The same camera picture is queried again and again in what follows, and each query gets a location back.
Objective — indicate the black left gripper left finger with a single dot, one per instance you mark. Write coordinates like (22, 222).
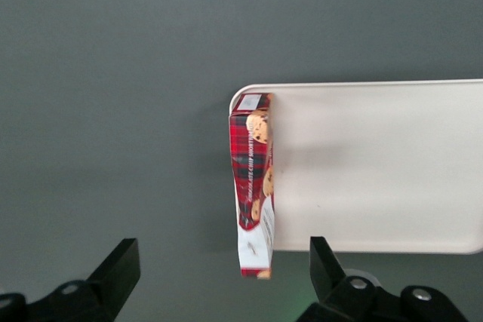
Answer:
(98, 292)

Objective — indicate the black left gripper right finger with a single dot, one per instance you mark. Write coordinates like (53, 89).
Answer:
(339, 303)

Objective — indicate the red plaid cookie box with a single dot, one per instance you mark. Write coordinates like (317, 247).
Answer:
(251, 171)

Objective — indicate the beige rectangular tray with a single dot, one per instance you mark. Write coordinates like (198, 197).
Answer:
(377, 167)

